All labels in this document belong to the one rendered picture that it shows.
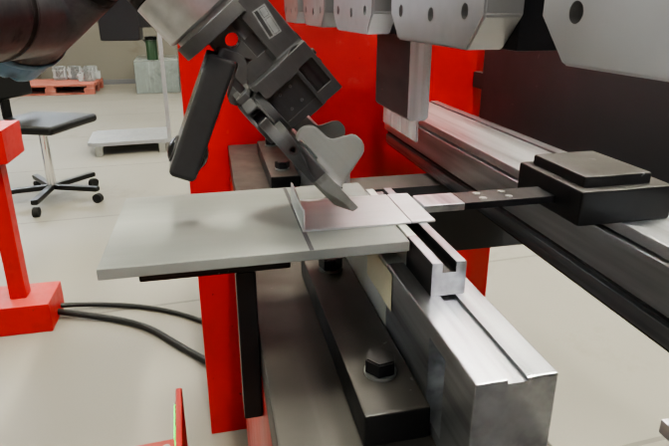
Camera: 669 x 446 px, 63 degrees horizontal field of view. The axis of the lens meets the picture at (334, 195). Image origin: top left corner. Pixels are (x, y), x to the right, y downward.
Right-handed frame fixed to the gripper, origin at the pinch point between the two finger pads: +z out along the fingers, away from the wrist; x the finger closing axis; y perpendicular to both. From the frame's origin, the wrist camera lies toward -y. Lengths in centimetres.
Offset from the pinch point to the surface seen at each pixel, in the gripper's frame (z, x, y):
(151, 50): -28, 828, -94
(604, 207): 18.5, -5.7, 19.7
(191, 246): -7.5, -5.4, -11.9
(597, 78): 32, 37, 47
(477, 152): 22.2, 27.4, 20.1
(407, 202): 6.5, 0.7, 5.1
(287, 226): -1.9, -2.7, -5.2
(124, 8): -37, 140, -15
